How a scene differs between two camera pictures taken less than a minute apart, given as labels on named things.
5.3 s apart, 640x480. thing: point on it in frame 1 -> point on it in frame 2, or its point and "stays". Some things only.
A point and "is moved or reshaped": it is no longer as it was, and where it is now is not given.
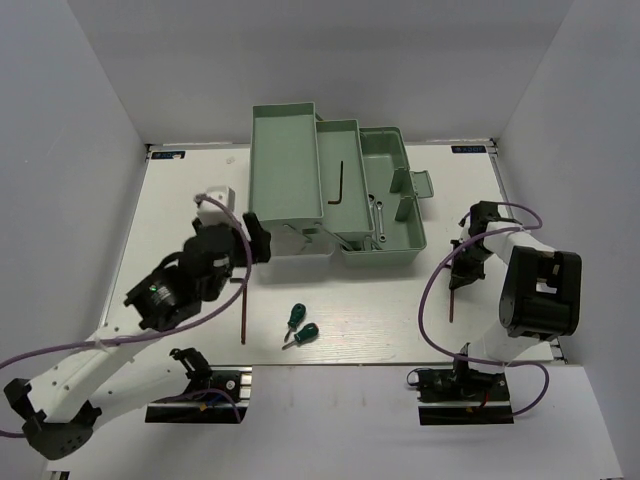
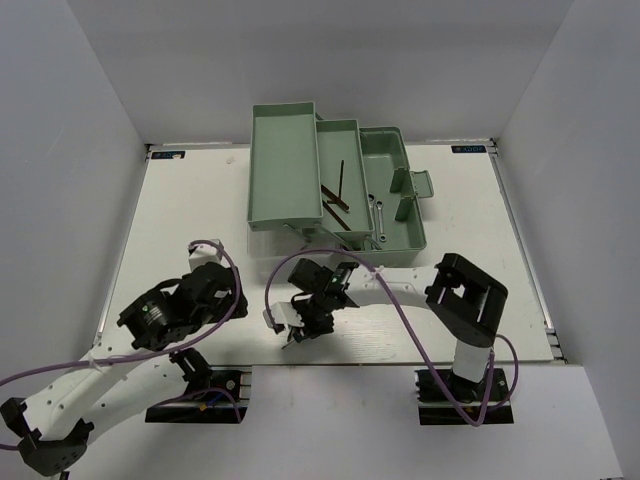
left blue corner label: x=168 y=155 stays
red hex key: x=451 y=312 is moved or reshaped
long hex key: x=244 y=321 -> x=337 y=200
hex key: x=341 y=186 stays
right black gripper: x=462 y=273 -> x=312 y=329
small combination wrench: x=382 y=237 stays
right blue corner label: x=468 y=149 stays
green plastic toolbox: x=322 y=185 stays
